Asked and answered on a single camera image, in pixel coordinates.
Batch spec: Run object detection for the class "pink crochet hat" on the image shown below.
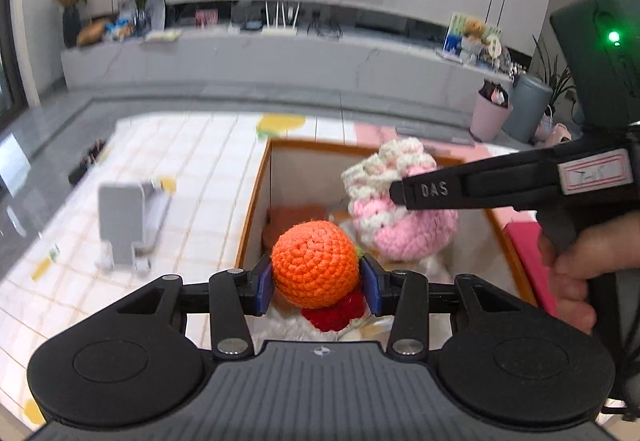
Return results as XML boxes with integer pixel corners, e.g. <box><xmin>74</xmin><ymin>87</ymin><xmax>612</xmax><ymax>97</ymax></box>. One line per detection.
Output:
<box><xmin>340</xmin><ymin>136</ymin><xmax>460</xmax><ymax>263</ymax></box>

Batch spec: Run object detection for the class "orange crochet ball toy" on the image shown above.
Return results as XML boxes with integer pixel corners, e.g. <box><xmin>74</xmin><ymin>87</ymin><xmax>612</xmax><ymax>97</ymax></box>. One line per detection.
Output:
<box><xmin>270</xmin><ymin>220</ymin><xmax>366</xmax><ymax>333</ymax></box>

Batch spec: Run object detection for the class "person right hand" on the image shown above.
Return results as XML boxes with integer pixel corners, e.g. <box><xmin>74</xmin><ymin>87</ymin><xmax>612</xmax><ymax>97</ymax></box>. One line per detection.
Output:
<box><xmin>538</xmin><ymin>212</ymin><xmax>640</xmax><ymax>334</ymax></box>

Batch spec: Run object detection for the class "red Wonderlab cube box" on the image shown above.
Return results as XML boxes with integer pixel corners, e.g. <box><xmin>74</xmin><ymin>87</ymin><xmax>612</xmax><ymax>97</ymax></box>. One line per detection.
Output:
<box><xmin>504</xmin><ymin>221</ymin><xmax>556</xmax><ymax>317</ymax></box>

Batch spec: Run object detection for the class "white plastic wrap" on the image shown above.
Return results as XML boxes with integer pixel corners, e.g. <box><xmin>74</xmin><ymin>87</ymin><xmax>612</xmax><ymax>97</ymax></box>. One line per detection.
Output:
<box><xmin>246</xmin><ymin>302</ymin><xmax>312</xmax><ymax>352</ymax></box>

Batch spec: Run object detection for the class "grey round trash bin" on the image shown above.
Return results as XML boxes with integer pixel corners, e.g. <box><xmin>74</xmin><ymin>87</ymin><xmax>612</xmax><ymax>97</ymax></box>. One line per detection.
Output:
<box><xmin>502</xmin><ymin>74</ymin><xmax>552</xmax><ymax>142</ymax></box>

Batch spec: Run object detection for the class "pink waste basket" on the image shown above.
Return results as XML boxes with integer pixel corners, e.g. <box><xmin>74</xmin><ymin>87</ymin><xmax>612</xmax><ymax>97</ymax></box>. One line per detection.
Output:
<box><xmin>470</xmin><ymin>79</ymin><xmax>512</xmax><ymax>142</ymax></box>

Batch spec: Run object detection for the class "green potted floor plant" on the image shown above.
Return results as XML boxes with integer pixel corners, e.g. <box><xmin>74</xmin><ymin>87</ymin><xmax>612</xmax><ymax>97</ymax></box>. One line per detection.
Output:
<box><xmin>533</xmin><ymin>37</ymin><xmax>575</xmax><ymax>116</ymax></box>

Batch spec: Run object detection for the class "orange cardboard storage box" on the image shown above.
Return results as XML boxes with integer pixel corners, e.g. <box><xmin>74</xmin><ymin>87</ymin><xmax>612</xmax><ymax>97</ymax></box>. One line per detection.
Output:
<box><xmin>234</xmin><ymin>139</ymin><xmax>536</xmax><ymax>303</ymax></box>

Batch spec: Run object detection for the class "grey phone stand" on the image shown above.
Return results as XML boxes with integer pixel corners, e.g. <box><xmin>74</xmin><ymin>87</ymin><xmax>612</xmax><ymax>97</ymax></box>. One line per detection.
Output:
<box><xmin>96</xmin><ymin>180</ymin><xmax>172</xmax><ymax>274</ymax></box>

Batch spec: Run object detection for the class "checkered fruit print blanket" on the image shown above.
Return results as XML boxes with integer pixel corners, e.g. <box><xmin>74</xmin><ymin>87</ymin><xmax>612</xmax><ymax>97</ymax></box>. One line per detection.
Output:
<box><xmin>0</xmin><ymin>110</ymin><xmax>522</xmax><ymax>429</ymax></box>

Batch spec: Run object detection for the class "white marble tv console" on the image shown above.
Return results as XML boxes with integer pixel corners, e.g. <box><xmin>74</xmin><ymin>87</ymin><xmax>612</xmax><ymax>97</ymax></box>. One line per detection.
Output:
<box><xmin>61</xmin><ymin>30</ymin><xmax>512</xmax><ymax>112</ymax></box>

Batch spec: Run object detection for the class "teddy bear on console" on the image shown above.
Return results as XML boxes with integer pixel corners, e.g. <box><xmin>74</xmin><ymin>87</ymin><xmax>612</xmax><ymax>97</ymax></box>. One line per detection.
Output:
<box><xmin>462</xmin><ymin>19</ymin><xmax>485</xmax><ymax>42</ymax></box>

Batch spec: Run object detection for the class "white wifi router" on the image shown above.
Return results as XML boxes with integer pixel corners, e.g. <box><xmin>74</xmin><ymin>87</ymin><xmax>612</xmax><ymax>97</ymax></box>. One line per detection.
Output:
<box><xmin>262</xmin><ymin>0</ymin><xmax>300</xmax><ymax>36</ymax></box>

